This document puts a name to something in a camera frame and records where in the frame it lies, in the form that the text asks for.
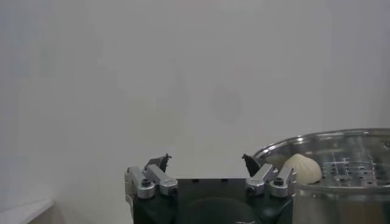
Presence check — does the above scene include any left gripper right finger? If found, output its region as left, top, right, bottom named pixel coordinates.
left=242, top=153, right=298, bottom=198

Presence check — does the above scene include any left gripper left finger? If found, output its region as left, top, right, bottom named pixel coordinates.
left=124, top=153, right=179, bottom=200

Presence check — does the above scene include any white steamed baozi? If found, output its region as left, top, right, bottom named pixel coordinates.
left=282, top=153, right=322, bottom=185

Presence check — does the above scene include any stainless steel steamer basket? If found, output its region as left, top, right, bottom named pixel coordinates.
left=252, top=128, right=390, bottom=224

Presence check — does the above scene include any white side table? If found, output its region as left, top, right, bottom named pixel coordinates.
left=0, top=197, right=55, bottom=224

